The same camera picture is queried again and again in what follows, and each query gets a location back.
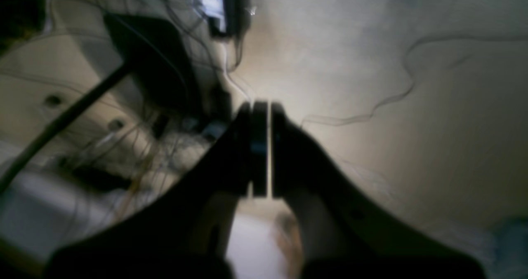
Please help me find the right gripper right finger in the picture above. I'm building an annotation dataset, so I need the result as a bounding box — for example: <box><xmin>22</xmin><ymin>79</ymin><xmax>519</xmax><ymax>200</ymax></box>
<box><xmin>270</xmin><ymin>103</ymin><xmax>486</xmax><ymax>279</ymax></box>

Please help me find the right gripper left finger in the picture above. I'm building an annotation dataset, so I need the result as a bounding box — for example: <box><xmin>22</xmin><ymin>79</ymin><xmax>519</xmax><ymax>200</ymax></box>
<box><xmin>43</xmin><ymin>102</ymin><xmax>268</xmax><ymax>279</ymax></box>

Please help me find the black diagonal rod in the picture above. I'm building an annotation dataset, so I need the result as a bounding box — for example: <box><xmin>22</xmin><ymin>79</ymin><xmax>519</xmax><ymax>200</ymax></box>
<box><xmin>0</xmin><ymin>59</ymin><xmax>136</xmax><ymax>195</ymax></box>

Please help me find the black computer tower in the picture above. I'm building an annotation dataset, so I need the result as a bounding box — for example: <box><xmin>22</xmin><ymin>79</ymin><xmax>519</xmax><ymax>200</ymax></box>
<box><xmin>104</xmin><ymin>13</ymin><xmax>205</xmax><ymax>118</ymax></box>

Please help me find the thin cable on floor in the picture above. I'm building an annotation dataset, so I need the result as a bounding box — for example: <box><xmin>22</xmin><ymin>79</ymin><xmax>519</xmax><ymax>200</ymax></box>
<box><xmin>300</xmin><ymin>34</ymin><xmax>528</xmax><ymax>127</ymax></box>

